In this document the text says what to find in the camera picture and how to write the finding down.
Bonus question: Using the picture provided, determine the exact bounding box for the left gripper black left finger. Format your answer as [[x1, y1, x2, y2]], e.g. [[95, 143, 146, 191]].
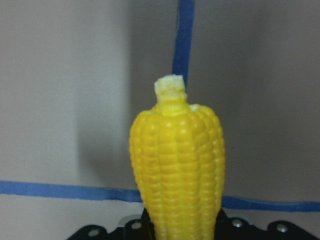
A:
[[67, 209, 156, 240]]

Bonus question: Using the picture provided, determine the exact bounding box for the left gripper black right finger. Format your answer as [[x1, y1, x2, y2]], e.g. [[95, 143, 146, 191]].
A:
[[214, 210, 319, 240]]

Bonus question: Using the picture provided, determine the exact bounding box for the yellow toy corn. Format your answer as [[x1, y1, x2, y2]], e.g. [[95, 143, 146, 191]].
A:
[[129, 74, 226, 240]]

